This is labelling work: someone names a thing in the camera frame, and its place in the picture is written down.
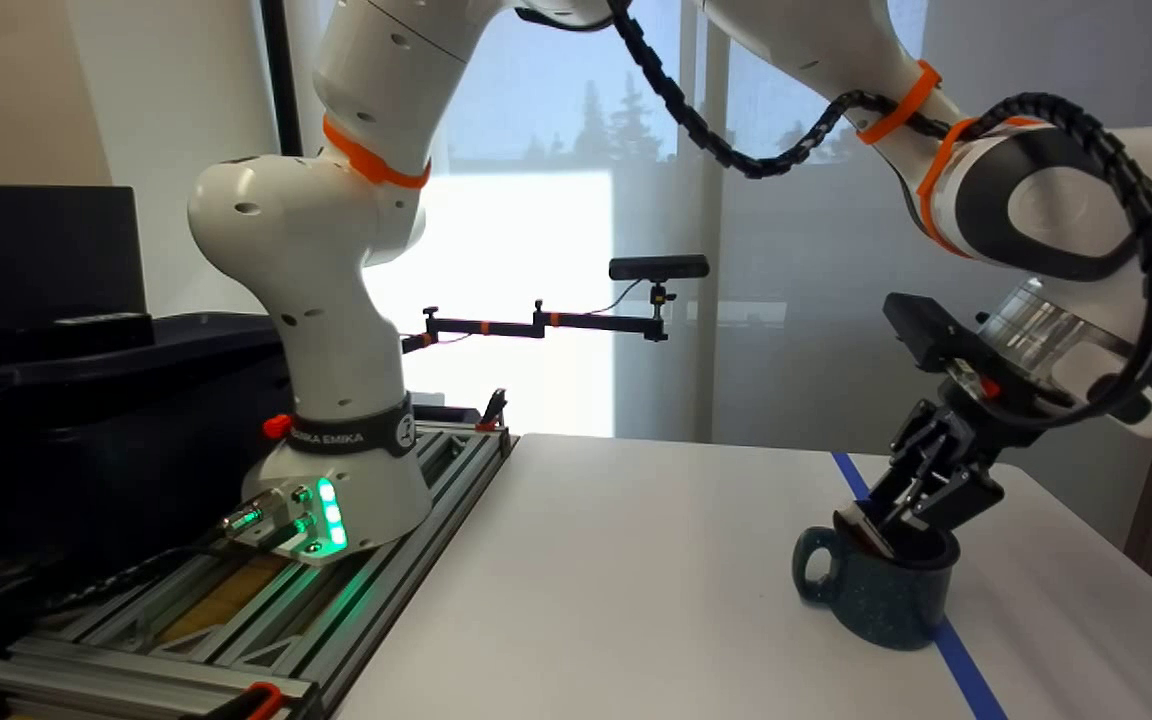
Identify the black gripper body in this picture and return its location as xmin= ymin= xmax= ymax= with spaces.
xmin=930 ymin=356 xmax=1052 ymax=473

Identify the dark green mug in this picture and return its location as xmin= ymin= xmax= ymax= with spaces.
xmin=787 ymin=513 xmax=965 ymax=655

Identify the blue tape strip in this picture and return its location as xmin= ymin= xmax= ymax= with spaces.
xmin=828 ymin=447 xmax=1014 ymax=720

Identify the black equipment case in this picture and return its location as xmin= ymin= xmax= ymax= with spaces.
xmin=0 ymin=313 xmax=296 ymax=671

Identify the black monitor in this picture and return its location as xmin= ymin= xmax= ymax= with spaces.
xmin=0 ymin=181 xmax=154 ymax=356

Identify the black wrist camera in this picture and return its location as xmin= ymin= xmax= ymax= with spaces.
xmin=882 ymin=290 xmax=995 ymax=380

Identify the orange cable strap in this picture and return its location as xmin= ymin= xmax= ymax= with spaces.
xmin=913 ymin=115 xmax=984 ymax=255
xmin=858 ymin=56 xmax=950 ymax=150
xmin=320 ymin=115 xmax=436 ymax=191

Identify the black stereo camera bar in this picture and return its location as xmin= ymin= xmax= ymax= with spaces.
xmin=605 ymin=251 xmax=717 ymax=290

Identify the black cable chain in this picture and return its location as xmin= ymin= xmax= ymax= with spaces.
xmin=608 ymin=0 xmax=1152 ymax=434

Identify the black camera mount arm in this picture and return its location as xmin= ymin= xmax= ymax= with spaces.
xmin=396 ymin=281 xmax=680 ymax=361

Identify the orange rail clamp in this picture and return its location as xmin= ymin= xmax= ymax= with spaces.
xmin=473 ymin=386 xmax=512 ymax=440
xmin=240 ymin=681 xmax=291 ymax=720

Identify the aluminium mounting rail frame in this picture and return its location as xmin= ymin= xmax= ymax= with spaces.
xmin=0 ymin=388 xmax=522 ymax=720

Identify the black vertical post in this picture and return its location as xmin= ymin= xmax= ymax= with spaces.
xmin=252 ymin=0 xmax=308 ymax=162

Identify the black base cable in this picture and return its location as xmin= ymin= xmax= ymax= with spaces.
xmin=14 ymin=513 xmax=279 ymax=633

